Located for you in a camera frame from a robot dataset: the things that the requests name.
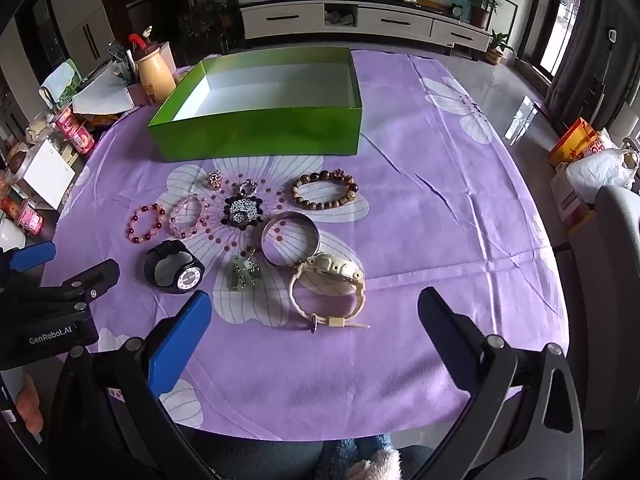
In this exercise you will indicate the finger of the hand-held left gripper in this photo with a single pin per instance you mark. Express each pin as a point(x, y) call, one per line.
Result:
point(95, 276)
point(32, 256)

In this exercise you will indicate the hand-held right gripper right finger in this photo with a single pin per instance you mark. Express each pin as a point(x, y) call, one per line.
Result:
point(440, 322)

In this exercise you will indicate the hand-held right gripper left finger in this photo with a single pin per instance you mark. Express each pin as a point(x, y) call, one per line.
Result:
point(182, 332)

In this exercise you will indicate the black wristwatch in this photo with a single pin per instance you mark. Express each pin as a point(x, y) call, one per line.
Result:
point(187, 275)

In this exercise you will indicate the green jade frog charm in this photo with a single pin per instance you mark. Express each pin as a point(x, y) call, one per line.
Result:
point(245, 272)

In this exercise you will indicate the cream wristwatch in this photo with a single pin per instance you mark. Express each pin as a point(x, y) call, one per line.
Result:
point(330, 265)

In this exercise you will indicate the black white beaded ornament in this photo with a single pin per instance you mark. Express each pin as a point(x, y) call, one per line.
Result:
point(242, 211)

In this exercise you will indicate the silver bangle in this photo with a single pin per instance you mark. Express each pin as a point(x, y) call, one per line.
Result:
point(314, 240)

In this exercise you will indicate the green cardboard box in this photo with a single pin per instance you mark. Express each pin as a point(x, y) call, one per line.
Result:
point(260, 132)

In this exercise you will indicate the person's left hand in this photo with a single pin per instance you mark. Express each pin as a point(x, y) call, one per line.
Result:
point(27, 402)

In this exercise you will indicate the pink jar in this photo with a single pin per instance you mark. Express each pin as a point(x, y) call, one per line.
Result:
point(29, 219)

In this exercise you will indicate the purple floral tablecloth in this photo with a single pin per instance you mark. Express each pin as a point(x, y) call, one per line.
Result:
point(425, 260)

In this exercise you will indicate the white square box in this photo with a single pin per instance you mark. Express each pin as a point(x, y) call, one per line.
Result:
point(47, 175)

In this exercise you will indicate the pink snack can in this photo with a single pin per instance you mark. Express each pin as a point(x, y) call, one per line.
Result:
point(75, 130)

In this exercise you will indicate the person's blue fluffy clothing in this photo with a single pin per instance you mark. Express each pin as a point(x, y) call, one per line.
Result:
point(360, 455)

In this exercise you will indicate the white paper sheets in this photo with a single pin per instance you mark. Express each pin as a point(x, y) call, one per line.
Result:
point(100, 92)

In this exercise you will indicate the grey chair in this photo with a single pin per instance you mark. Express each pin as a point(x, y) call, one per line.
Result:
point(617, 260)

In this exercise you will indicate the yellow jug with red lid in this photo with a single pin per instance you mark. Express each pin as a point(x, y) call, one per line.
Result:
point(152, 77)

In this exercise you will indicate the white plastic bag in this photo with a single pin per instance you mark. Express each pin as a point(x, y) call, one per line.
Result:
point(597, 167)

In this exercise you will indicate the yellow shopping bag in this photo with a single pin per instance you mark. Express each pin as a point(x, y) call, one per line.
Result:
point(575, 142)

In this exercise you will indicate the dark leafy plant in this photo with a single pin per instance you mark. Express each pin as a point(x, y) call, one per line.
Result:
point(207, 25)

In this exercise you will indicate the small potted plant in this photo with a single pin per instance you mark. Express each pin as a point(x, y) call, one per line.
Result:
point(497, 47)

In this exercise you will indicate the white tv cabinet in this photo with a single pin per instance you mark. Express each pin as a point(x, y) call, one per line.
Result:
point(390, 22)

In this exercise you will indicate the small desk clock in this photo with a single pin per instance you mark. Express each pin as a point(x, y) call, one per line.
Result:
point(456, 11)

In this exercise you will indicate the tall potted plant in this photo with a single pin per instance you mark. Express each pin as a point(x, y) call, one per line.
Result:
point(482, 10)

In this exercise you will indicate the grey curtain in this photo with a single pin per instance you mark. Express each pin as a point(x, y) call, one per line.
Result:
point(590, 35)

